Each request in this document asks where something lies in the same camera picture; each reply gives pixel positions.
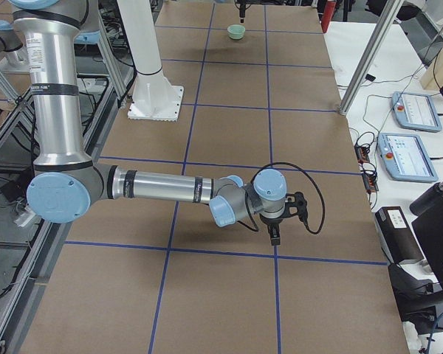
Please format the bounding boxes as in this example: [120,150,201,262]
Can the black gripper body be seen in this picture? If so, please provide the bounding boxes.
[260,193,309,226]
[234,0,250,10]

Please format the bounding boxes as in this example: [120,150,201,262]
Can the mint green bowl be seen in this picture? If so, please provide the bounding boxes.
[227,24,246,41]

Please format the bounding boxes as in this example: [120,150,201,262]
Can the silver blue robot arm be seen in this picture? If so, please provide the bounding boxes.
[12,1,308,246]

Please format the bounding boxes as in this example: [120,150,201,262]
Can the black water bottle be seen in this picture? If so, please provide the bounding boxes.
[409,181,443,216]

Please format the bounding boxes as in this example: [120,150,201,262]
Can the orange black power strip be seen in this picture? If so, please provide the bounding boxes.
[354,143,378,195]

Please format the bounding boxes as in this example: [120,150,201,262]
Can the black rectangular box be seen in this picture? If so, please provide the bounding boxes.
[374,206,424,265]

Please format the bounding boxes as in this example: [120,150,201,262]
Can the near teach pendant tablet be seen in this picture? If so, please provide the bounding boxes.
[377,133,439,183]

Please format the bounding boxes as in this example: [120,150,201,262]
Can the teach pendant tablet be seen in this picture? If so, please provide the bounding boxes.
[377,133,439,183]
[392,91,442,133]

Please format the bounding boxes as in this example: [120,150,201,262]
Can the black monitor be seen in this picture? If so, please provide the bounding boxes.
[412,198,443,286]

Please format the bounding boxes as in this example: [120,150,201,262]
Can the small black square device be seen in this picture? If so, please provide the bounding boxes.
[365,74,376,82]

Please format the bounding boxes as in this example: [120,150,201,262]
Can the far teach pendant tablet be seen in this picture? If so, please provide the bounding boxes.
[392,91,442,133]

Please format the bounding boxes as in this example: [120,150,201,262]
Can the wooden board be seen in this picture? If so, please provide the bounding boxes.
[420,21,443,91]

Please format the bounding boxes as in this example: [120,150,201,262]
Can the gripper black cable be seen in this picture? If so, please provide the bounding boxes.
[243,162,326,235]

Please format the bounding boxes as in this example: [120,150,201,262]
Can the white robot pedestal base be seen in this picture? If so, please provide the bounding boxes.
[119,1,184,121]

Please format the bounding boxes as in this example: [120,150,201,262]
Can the aluminium side frame rail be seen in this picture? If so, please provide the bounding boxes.
[0,12,117,353]

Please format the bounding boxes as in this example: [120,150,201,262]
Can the aluminium frame post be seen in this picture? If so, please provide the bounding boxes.
[338,0,404,116]

